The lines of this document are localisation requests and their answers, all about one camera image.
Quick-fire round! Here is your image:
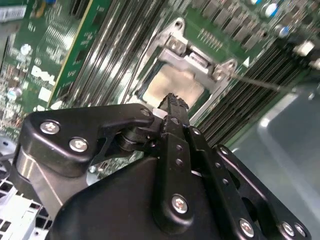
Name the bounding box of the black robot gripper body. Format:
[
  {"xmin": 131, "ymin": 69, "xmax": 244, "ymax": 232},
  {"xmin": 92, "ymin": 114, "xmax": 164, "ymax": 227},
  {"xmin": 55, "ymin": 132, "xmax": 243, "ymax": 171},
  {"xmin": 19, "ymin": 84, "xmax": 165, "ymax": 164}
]
[{"xmin": 46, "ymin": 157, "xmax": 239, "ymax": 240}]

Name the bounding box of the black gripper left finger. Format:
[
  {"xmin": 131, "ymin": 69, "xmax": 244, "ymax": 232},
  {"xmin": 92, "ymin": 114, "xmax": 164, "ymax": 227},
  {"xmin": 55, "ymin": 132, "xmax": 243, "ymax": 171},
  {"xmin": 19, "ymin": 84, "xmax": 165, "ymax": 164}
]
[{"xmin": 9, "ymin": 94, "xmax": 197, "ymax": 232}]

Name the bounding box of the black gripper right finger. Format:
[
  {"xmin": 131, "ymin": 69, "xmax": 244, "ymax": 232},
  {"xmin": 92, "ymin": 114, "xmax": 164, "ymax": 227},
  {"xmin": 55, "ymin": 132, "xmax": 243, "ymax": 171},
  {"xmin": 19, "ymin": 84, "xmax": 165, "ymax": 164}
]
[{"xmin": 174, "ymin": 94, "xmax": 312, "ymax": 240}]

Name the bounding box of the thin metal locking lever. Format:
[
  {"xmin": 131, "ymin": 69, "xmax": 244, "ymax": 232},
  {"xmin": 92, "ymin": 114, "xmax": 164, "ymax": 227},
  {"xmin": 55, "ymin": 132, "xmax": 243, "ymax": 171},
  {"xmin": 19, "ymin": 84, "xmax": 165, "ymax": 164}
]
[{"xmin": 228, "ymin": 73, "xmax": 282, "ymax": 91}]

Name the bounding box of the square silver CPU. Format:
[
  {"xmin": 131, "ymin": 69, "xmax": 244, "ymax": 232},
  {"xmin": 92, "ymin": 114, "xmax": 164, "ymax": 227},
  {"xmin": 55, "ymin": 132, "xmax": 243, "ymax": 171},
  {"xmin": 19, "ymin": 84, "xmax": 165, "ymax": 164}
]
[{"xmin": 144, "ymin": 70, "xmax": 205, "ymax": 107}]

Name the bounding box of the metal socket cover frame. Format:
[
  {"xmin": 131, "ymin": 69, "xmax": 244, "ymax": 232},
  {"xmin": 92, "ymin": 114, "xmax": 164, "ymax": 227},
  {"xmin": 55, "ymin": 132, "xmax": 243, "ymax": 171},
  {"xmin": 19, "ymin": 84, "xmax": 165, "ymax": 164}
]
[{"xmin": 137, "ymin": 46, "xmax": 227, "ymax": 123}]

